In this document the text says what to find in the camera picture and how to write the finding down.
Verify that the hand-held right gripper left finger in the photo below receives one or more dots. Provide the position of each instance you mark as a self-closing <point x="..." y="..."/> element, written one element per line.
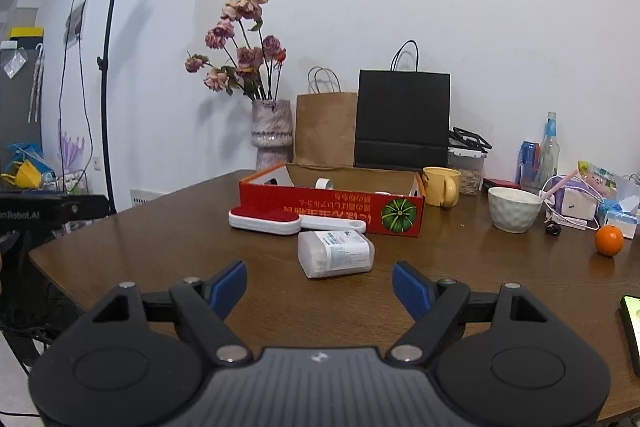
<point x="227" y="289"/>

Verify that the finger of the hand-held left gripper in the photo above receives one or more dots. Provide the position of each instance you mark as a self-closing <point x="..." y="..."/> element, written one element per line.
<point x="85" y="208"/>

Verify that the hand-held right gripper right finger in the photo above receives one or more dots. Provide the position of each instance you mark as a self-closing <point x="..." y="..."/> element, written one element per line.
<point x="411" y="289"/>

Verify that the white lint brush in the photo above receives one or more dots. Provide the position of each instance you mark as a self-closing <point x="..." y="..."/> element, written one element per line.
<point x="265" y="219"/>

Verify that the white pill bottle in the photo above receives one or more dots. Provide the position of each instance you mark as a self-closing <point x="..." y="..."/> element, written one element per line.
<point x="335" y="254"/>

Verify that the red cardboard box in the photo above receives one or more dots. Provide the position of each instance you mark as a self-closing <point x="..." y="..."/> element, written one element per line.
<point x="310" y="207"/>

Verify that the blue and yellow clutter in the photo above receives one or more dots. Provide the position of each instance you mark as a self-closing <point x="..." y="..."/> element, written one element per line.
<point x="25" y="172"/>

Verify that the purple plastic hangers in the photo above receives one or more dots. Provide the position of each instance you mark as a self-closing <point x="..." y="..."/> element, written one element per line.
<point x="70" y="147"/>

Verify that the yellow mug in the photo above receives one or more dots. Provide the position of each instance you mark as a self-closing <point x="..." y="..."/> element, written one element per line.
<point x="440" y="187"/>

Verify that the dark grey cabinet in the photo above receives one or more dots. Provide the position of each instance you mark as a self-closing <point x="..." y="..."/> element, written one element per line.
<point x="17" y="107"/>

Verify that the clear plastic food container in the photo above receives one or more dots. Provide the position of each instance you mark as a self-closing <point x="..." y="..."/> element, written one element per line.
<point x="470" y="179"/>

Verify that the white textured bowl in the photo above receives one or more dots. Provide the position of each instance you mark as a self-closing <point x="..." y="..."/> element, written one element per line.
<point x="515" y="212"/>

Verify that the white hanging tongs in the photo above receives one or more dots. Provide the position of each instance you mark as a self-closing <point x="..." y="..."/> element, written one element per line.
<point x="36" y="82"/>

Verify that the dark red flat box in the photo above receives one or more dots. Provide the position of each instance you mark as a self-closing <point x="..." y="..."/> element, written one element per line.
<point x="500" y="185"/>

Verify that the small dark object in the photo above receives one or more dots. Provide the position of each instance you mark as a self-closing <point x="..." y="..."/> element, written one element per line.
<point x="553" y="228"/>

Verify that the black folded frames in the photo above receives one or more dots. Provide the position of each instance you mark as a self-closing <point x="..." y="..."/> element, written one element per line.
<point x="470" y="139"/>

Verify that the speckled ceramic vase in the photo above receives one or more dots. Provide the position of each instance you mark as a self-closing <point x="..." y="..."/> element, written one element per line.
<point x="271" y="132"/>

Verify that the blue red soda can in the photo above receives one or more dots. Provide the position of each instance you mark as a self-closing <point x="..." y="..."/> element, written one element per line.
<point x="529" y="164"/>

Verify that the black paper bag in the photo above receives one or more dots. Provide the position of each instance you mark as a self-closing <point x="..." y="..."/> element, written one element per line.
<point x="400" y="117"/>

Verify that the brown paper bag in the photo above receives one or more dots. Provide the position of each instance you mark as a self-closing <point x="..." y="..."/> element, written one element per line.
<point x="325" y="132"/>

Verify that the yellow box on cabinet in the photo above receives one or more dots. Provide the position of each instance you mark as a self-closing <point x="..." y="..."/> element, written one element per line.
<point x="27" y="33"/>

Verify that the grey light power adapter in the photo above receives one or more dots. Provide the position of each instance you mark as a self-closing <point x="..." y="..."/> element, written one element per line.
<point x="75" y="23"/>

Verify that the small white box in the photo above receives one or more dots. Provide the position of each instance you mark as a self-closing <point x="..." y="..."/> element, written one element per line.
<point x="577" y="203"/>

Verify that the clear glass bottle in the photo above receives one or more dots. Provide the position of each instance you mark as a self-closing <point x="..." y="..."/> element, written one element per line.
<point x="549" y="157"/>

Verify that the orange fruit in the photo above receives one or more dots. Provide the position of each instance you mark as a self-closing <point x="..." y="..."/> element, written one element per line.
<point x="609" y="241"/>

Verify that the colourful snack packet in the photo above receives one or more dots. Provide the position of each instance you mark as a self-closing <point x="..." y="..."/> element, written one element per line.
<point x="597" y="174"/>

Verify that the blue tissue pack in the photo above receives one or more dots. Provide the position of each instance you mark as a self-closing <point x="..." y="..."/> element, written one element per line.
<point x="620" y="222"/>

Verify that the dried pink flowers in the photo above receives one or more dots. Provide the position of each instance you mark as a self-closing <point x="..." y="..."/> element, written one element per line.
<point x="250" y="57"/>

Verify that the smartphone with lit screen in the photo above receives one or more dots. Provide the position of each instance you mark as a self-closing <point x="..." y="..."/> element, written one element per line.
<point x="632" y="332"/>

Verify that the clear plastic bag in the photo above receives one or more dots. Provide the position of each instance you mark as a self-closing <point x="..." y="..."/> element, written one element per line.
<point x="629" y="189"/>

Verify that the white wall vent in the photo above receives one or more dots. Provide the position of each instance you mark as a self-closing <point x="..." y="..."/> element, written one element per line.
<point x="149" y="198"/>

